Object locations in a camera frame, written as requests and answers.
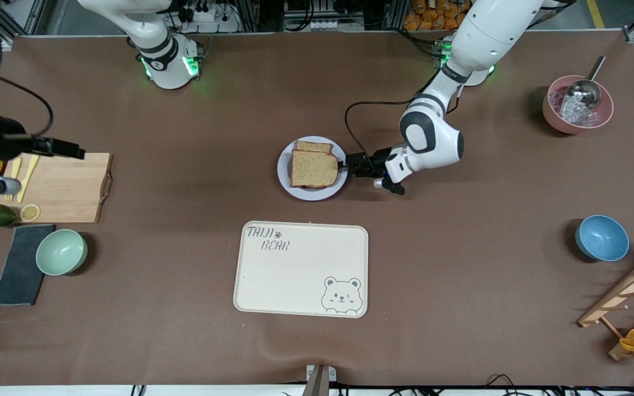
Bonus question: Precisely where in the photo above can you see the brown bread slice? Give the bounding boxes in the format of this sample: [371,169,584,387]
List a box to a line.
[289,150,340,189]
[294,140,333,155]

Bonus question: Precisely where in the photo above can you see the white round plate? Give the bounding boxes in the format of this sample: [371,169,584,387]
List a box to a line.
[277,136,349,201]

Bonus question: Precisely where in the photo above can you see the yellow plastic fork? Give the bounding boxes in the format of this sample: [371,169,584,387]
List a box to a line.
[4,158,23,203]

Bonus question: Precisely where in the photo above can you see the yellow plastic knife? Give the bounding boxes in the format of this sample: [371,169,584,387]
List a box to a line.
[17,153,40,203]

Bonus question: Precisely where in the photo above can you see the wooden cutting board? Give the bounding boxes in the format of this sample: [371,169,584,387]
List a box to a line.
[0,152,114,224]

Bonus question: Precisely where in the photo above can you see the mint green bowl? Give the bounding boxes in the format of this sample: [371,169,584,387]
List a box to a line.
[36,229,88,276]

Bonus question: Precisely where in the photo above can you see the cream tray with bear print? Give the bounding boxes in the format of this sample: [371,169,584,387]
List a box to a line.
[233,221,369,318]

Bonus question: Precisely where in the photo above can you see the dark grey cloth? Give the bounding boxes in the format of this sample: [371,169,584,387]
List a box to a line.
[0,224,55,306]

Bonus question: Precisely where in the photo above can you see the white power strip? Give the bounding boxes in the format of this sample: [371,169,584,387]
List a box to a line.
[284,19,331,31]
[177,0,241,34]

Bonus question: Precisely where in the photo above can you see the orange snack packets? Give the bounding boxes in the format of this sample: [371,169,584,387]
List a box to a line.
[403,0,469,31]

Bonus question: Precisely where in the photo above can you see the pink bowl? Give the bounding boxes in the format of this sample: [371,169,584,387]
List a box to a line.
[543,75,615,135]

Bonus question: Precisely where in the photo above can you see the clear ice cubes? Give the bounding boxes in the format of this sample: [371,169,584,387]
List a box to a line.
[551,89,599,127]

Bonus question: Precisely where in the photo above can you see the metal scoop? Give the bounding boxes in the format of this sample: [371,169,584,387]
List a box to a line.
[562,56,607,111]

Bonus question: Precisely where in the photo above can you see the blue bowl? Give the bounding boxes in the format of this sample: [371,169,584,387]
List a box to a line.
[575,215,630,262]

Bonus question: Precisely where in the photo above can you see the wooden rack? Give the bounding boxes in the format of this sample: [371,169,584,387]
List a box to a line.
[577,253,634,361]

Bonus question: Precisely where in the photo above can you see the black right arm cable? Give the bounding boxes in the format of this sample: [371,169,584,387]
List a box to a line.
[0,73,54,138]

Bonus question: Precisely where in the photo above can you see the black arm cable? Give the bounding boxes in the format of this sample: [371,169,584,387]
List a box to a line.
[344,101,423,161]
[0,73,54,138]

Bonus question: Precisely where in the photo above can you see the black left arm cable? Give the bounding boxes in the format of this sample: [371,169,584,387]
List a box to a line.
[344,101,423,161]

